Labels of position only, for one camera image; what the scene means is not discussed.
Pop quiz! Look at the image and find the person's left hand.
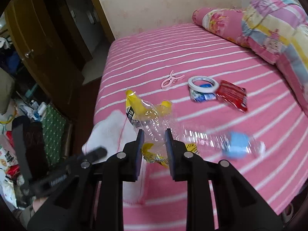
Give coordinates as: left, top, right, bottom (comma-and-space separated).
32, 197, 48, 213

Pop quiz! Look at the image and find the brown wooden door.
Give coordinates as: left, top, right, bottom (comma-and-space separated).
4, 0, 92, 108

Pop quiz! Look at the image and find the pink white striped bed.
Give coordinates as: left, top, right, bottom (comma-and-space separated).
92, 23, 308, 231

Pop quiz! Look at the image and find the red snack bag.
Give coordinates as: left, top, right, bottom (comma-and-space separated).
216, 80, 248, 113

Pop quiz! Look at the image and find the clear plastic water bottle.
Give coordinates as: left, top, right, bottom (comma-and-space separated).
181, 124, 266, 160

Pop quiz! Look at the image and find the green patterned box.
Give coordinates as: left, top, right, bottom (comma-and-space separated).
41, 104, 66, 166

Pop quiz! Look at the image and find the white pink-edged towel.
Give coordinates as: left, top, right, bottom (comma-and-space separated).
82, 110, 149, 206

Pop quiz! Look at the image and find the pink floral bolster pillow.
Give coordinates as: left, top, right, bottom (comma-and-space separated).
192, 7, 249, 48

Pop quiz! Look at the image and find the folded cartoon sheep quilt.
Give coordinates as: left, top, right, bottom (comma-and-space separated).
242, 0, 307, 113

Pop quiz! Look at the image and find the blue white wrapper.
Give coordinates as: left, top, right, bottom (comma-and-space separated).
189, 86, 216, 102

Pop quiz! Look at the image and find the white tape roll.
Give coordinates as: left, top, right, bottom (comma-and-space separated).
188, 76, 219, 93

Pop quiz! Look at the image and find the pink plastic clothes peg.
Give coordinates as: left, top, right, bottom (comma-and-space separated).
161, 70, 185, 90

